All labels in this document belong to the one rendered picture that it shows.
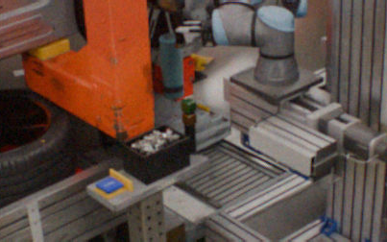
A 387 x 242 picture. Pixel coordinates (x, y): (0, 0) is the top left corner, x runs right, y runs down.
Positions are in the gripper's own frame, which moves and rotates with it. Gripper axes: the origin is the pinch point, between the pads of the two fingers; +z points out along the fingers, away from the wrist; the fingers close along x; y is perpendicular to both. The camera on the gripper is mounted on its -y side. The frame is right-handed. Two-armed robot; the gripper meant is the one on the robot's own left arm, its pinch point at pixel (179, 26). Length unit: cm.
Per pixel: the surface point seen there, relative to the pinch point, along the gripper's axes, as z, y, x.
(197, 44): -3.9, 21.5, 32.7
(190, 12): -3.5, -1.2, 12.1
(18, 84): 107, 83, 126
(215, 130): -10, 68, 42
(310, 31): -63, 83, 198
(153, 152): 7, 27, -47
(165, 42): 6.5, 9.8, 7.8
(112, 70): 20.6, 2.8, -32.7
